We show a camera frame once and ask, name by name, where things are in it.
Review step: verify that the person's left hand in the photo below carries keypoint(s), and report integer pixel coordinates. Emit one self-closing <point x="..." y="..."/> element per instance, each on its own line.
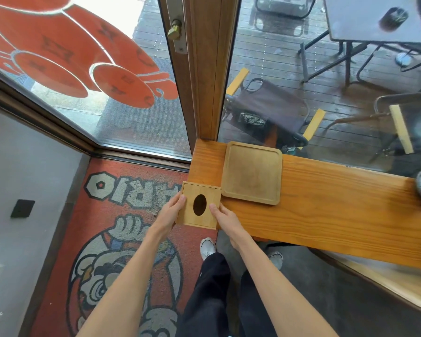
<point x="165" y="218"/>

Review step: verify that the person's right hand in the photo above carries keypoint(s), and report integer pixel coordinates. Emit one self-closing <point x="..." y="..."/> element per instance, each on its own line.
<point x="228" y="224"/>

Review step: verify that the person's right thumb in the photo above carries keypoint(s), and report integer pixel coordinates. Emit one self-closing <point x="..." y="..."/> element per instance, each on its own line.
<point x="215" y="211"/>

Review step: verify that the person's left thumb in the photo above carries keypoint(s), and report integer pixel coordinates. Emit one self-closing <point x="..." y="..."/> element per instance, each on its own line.
<point x="178" y="204"/>

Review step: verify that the wooden tissue box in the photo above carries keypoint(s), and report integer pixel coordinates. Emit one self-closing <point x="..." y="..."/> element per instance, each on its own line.
<point x="198" y="205"/>

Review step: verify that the person's right forearm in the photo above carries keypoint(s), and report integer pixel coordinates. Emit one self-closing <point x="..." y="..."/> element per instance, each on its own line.
<point x="277" y="294"/>

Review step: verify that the person's left forearm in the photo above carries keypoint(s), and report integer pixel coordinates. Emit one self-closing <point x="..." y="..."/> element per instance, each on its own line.
<point x="126" y="287"/>

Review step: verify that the person's white left shoe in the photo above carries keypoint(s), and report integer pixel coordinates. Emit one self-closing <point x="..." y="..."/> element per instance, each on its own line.
<point x="207" y="247"/>

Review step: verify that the person's white shoe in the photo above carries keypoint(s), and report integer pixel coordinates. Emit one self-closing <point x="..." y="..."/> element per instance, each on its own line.
<point x="207" y="247"/>
<point x="275" y="258"/>

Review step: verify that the square wooden tray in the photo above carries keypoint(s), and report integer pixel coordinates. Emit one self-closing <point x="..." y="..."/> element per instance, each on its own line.
<point x="252" y="173"/>

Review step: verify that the red cartoon door mat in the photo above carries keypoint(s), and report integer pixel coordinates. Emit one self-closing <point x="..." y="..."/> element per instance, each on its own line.
<point x="119" y="252"/>

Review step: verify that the person's white right shoe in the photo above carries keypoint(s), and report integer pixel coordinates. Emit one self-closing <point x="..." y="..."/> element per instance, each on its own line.
<point x="275" y="258"/>

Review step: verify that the person's black trousers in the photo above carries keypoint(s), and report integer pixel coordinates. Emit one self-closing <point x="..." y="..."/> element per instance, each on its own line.
<point x="221" y="298"/>

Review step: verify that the dark folding camp chair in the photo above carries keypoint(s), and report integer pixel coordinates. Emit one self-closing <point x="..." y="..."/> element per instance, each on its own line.
<point x="270" y="112"/>

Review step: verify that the brass door lock knob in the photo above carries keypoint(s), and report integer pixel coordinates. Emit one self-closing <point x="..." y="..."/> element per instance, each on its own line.
<point x="175" y="30"/>

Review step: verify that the red window sticker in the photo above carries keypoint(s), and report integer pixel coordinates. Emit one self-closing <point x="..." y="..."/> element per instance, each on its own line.
<point x="66" y="49"/>

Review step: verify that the metal chair with wooden armrest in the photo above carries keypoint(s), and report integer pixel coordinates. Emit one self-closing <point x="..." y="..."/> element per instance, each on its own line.
<point x="400" y="126"/>

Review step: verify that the black metal chair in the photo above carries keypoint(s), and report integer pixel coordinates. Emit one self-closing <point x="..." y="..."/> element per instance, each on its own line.
<point x="284" y="6"/>

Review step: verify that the dark outdoor table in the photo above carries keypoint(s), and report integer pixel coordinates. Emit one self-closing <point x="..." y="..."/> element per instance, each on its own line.
<point x="368" y="24"/>

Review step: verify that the black ashtray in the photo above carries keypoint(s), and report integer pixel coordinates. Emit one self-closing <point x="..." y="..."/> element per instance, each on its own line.
<point x="393" y="18"/>

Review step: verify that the wooden door frame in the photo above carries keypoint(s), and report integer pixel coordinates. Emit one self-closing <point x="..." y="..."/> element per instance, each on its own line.
<point x="205" y="66"/>

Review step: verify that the black wall switch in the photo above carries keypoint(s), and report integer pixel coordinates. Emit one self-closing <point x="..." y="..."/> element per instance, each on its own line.
<point x="22" y="208"/>

